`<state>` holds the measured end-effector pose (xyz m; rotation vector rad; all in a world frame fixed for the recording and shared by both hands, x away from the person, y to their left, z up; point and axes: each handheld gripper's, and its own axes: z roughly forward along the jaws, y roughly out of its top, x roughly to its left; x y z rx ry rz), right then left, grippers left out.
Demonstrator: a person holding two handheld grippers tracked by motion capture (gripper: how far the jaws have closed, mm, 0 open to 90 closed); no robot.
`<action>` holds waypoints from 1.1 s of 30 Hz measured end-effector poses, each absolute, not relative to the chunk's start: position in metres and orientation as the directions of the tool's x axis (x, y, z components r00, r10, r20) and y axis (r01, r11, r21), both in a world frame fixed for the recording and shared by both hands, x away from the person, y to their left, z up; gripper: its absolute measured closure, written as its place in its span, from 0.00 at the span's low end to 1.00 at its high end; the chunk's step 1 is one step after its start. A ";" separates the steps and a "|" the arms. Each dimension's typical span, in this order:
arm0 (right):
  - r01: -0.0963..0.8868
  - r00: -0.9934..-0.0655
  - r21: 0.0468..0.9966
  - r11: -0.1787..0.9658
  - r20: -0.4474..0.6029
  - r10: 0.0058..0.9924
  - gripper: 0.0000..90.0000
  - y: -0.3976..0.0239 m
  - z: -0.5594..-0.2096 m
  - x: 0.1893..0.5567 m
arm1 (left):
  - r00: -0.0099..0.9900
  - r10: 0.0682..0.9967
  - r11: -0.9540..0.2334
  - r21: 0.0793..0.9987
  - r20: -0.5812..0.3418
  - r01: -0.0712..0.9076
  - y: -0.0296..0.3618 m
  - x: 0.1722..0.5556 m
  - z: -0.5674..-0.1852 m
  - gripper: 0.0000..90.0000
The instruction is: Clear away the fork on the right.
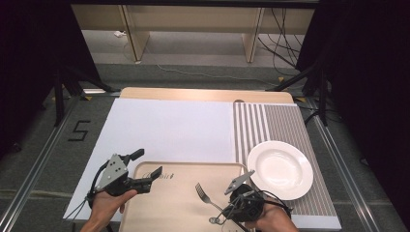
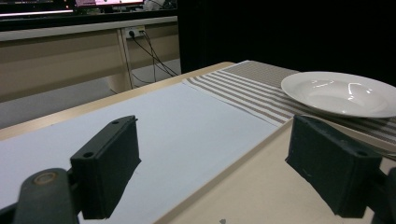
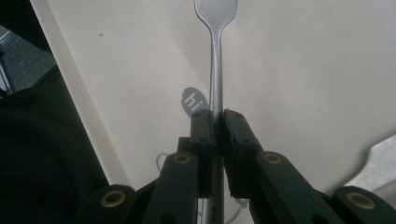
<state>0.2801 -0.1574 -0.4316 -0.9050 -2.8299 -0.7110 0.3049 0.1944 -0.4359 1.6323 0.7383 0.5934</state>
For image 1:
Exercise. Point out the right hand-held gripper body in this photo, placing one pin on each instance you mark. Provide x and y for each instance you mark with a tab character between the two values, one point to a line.
248	203

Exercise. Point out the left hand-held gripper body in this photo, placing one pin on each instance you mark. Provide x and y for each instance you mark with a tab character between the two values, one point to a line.
112	175

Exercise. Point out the silver fork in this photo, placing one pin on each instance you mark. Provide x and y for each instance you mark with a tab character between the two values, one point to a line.
206	198

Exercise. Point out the beige plastic tray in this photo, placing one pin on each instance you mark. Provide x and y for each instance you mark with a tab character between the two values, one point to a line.
174	203

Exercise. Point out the person's left hand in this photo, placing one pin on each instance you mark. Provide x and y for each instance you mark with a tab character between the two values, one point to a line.
108	204

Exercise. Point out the person's right hand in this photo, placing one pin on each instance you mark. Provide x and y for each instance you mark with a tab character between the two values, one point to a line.
274	220

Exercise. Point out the white board mat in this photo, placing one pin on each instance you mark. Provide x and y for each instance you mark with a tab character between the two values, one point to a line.
167	129

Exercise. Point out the white plate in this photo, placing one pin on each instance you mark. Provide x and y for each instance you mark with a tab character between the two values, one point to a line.
280	169

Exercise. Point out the striped placemat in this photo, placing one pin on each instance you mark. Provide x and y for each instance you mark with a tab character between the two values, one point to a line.
283	125

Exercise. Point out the wooden table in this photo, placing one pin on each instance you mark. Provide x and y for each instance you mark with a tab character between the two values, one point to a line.
206	94

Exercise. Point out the black metal stand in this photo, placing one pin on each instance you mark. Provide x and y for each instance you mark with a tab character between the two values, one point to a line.
61	93
319	87

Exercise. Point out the white power adapter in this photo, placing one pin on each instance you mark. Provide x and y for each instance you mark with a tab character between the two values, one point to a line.
119	33

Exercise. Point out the wooden desk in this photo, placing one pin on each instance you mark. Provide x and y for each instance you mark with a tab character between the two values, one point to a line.
193	19

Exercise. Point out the aluminium rail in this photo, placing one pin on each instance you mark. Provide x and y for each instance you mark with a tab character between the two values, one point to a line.
348	167
35	167

